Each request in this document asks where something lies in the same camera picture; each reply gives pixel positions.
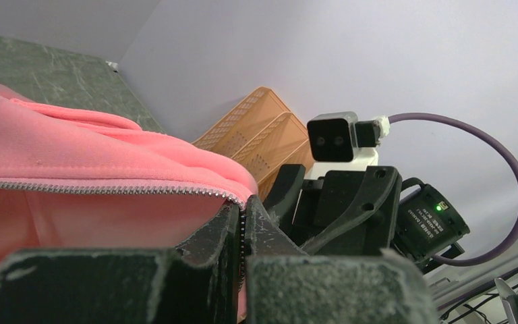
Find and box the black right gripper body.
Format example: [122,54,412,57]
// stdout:
[391,178,470,274]

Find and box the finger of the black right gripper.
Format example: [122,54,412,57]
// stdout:
[289,166,402,256]
[263,164,306,224]

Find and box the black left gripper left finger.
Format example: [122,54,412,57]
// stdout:
[0,204,241,323]

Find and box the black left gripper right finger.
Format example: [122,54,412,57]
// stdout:
[245,196,439,323]

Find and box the pink zip-up jacket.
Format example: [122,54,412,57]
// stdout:
[0,85,258,263]

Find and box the orange plastic desk organizer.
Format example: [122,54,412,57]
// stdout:
[193,86,314,199]

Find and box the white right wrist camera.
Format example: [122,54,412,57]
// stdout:
[307,111,391,171]

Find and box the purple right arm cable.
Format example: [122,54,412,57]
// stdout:
[387,112,518,268]

